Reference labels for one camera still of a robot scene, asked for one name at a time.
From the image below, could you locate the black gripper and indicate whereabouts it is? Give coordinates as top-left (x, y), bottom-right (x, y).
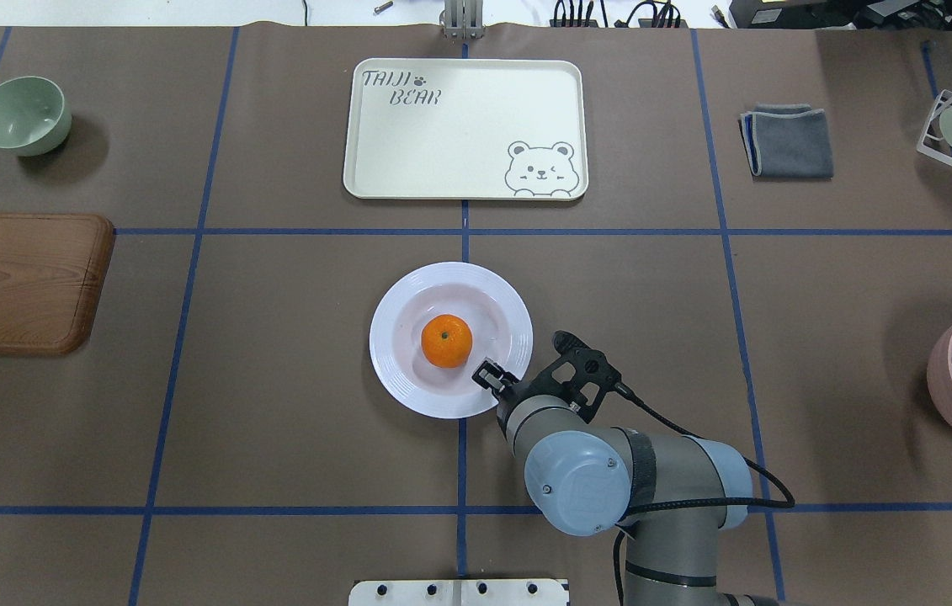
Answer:
top-left (472, 330), bottom-right (621, 423)

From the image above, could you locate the orange fruit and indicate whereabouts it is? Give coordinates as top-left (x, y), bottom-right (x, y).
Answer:
top-left (419, 314), bottom-right (473, 369)

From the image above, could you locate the white plate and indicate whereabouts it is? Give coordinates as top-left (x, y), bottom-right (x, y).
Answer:
top-left (369, 262), bottom-right (534, 419)

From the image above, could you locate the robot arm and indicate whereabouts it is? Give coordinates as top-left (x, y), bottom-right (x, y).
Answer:
top-left (472, 331), bottom-right (795, 605)

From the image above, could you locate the cream bear tray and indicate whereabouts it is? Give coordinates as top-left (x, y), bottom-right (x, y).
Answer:
top-left (343, 57), bottom-right (588, 202)

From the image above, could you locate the grey folded cloth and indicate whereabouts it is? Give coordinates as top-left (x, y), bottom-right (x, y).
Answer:
top-left (740, 104), bottom-right (834, 179)

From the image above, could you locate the wooden cutting board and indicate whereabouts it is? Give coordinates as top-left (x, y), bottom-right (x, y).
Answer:
top-left (0, 212), bottom-right (115, 356)

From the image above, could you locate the green bowl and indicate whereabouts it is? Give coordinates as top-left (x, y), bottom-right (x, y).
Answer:
top-left (0, 76), bottom-right (72, 157)

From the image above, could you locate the white camera pole base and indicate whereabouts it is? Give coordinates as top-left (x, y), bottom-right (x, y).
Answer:
top-left (348, 578), bottom-right (571, 605)

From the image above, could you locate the aluminium frame post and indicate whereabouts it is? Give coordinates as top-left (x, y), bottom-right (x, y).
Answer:
top-left (439, 0), bottom-right (486, 40)

